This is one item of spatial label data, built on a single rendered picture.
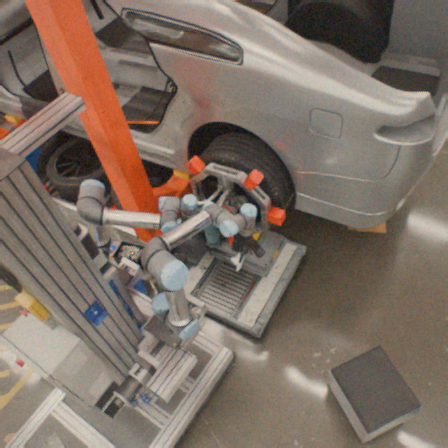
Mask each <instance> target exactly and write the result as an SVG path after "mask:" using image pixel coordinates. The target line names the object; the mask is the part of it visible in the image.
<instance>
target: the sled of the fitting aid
mask: <svg viewBox="0 0 448 448"><path fill-rule="evenodd" d="M220 245H221V244H220ZM220 245H219V246H217V247H210V249H209V252H210V255H211V256H213V257H216V258H218V259H221V260H222V261H224V262H227V263H229V264H232V265H234V266H237V265H235V264H234V263H233V262H232V261H231V258H232V257H237V256H235V255H232V254H230V253H227V252H225V251H222V250H221V248H220ZM285 245H286V237H283V241H282V243H281V245H279V247H278V249H277V250H276V252H275V254H274V255H273V257H272V259H271V261H270V262H269V264H268V266H266V267H263V266H259V265H256V264H254V263H251V262H249V261H246V260H243V262H242V266H241V267H242V268H243V269H246V270H248V271H251V272H253V273H255V274H258V275H260V276H263V277H264V278H267V276H268V274H269V272H270V271H271V269H272V267H273V266H274V265H275V263H276V261H277V259H278V258H279V256H280V254H281V253H282V251H283V247H284V246H285Z"/></svg>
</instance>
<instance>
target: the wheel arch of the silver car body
mask: <svg viewBox="0 0 448 448"><path fill-rule="evenodd" d="M236 125H238V127H237V130H236V133H242V134H244V132H245V131H247V130H249V129H247V128H245V127H243V126H241V125H239V124H236V123H229V122H223V121H211V122H207V123H202V124H200V125H199V126H197V127H196V128H195V129H194V130H193V131H192V132H191V134H190V136H189V138H188V140H187V143H186V160H187V163H188V162H189V161H190V160H191V159H192V158H194V157H195V156H198V157H199V158H200V156H201V154H202V153H203V152H204V150H205V149H206V148H207V147H208V145H209V144H210V143H211V142H212V141H214V140H215V139H216V138H217V137H219V136H221V135H222V134H226V133H234V130H235V127H236ZM249 131H250V130H249ZM250 132H252V131H250ZM252 133H253V137H255V138H258V139H260V140H262V141H263V142H265V141H264V140H263V139H261V137H260V136H258V135H257V134H255V133H254V132H252ZM282 162H283V161H282ZM283 163H284V162H283ZM284 164H285V163H284ZM285 166H286V164H285ZM286 167H287V166H286ZM287 169H288V167H287ZM288 171H289V169H288ZM289 173H290V171H289ZM290 175H291V173H290ZM291 178H292V175H291ZM292 180H293V178H292ZM293 182H294V180H293ZM294 186H295V182H294ZM295 191H296V203H295V206H294V208H295V209H296V205H297V190H296V186H295Z"/></svg>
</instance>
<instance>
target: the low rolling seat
mask: <svg viewBox="0 0 448 448"><path fill-rule="evenodd" d="M327 383H328V386H329V387H330V388H331V390H332V392H333V394H334V395H335V397H336V399H338V401H339V403H340V405H341V408H342V410H343V411H344V412H345V414H346V416H347V417H348V419H349V421H350V422H351V423H352V427H353V428H354V430H355V432H356V433H357V435H358V436H359V438H360V439H361V441H362V443H364V442H366V443H368V444H372V443H373V438H375V437H377V436H378V435H379V434H381V433H383V432H385V431H387V430H389V429H392V428H394V427H396V426H397V425H398V426H402V425H403V423H404V422H405V421H406V420H408V419H410V418H411V417H413V416H414V415H415V414H416V413H417V412H418V411H419V410H420V409H421V405H422V404H421V402H420V401H419V399H417V397H416V396H415V394H414V393H413V392H412V389H411V387H409V386H408V384H407V383H406V381H405V380H404V379H403V377H402V375H401V374H400V372H399V371H398V370H397V368H396V367H395V365H394V364H393V363H392V362H391V359H390V358H389V357H388V355H387V354H386V352H385V351H384V350H383V348H381V346H377V347H375V348H373V349H371V350H369V351H364V352H363V353H361V354H359V355H357V356H355V357H353V358H351V359H349V360H347V361H346V362H344V363H342V364H340V365H338V366H336V367H334V368H332V369H331V370H330V371H329V377H328V382H327Z"/></svg>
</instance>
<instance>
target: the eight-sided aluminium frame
mask: <svg viewBox="0 0 448 448"><path fill-rule="evenodd" d="M209 175H213V176H216V177H220V178H221V179H224V180H228V181H234V182H237V183H238V184H240V185H241V186H242V188H243V189H244V190H245V191H246V192H247V193H248V194H249V195H250V196H251V197H252V198H253V199H254V200H255V201H256V202H258V203H259V204H260V206H261V216H262V222H259V223H255V226H254V233H253V235H254V234H256V233H259V232H262V231H265V230H267V229H268V228H269V226H270V224H271V223H269V222H267V213H268V211H269V210H270V208H271V203H270V199H269V198H268V196H267V195H265V194H264V193H263V190H262V189H261V188H260V187H259V186H256V187H255V188H254V189H253V190H252V191H251V190H250V189H249V188H248V187H246V186H245V185H244V184H243V181H245V179H246V178H247V176H248V175H246V174H245V173H244V172H242V171H238V170H235V169H232V168H228V167H225V166H222V165H219V164H217V163H213V162H211V163H209V164H208V165H207V166H205V167H204V169H203V170H202V171H201V173H200V174H199V175H197V176H193V177H192V179H191V180H190V184H191V187H192V190H193V194H194V196H195V197H196V198H197V201H198V202H204V201H206V199H205V197H204V193H203V189H202V185H201V180H203V179H204V178H206V177H207V176H209Z"/></svg>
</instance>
